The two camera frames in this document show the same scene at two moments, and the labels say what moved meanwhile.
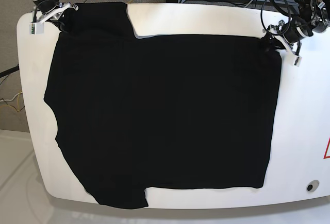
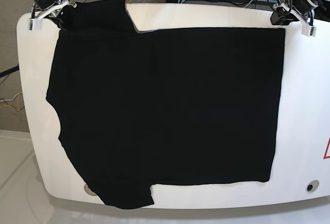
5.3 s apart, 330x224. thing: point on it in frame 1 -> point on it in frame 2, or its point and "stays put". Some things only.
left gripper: [292, 32] -> [302, 5]
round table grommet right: [312, 185] stays put
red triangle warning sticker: [325, 156] stays put
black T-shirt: [134, 113] stays put
